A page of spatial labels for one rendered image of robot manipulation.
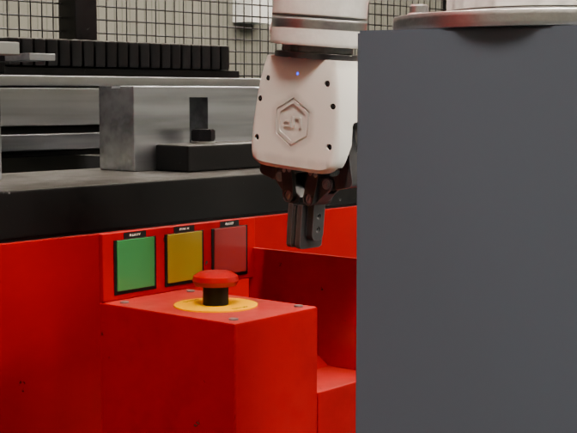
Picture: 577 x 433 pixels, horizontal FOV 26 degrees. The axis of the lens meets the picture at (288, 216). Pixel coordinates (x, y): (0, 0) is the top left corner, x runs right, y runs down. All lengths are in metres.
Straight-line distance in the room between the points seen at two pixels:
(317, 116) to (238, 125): 0.44
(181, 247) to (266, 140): 0.13
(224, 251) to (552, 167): 0.52
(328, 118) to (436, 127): 0.32
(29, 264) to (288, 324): 0.26
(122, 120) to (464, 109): 0.71
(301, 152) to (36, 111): 0.62
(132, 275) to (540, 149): 0.48
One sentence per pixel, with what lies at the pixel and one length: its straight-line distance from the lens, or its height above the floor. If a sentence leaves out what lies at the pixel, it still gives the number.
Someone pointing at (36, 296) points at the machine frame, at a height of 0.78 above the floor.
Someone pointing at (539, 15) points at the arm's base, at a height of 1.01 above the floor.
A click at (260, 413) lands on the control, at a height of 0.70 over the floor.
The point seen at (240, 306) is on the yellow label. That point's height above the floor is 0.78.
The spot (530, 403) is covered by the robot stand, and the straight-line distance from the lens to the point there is 0.77.
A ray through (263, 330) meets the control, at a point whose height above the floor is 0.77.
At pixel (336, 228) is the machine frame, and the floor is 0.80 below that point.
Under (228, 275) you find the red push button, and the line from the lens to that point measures 1.06.
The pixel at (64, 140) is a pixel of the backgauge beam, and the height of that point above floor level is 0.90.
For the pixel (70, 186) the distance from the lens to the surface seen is 1.19.
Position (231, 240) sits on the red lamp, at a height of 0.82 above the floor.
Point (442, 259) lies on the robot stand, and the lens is 0.77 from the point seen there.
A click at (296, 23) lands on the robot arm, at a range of 1.08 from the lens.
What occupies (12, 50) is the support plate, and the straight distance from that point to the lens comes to 0.98.
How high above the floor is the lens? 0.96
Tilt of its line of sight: 6 degrees down
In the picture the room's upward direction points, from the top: straight up
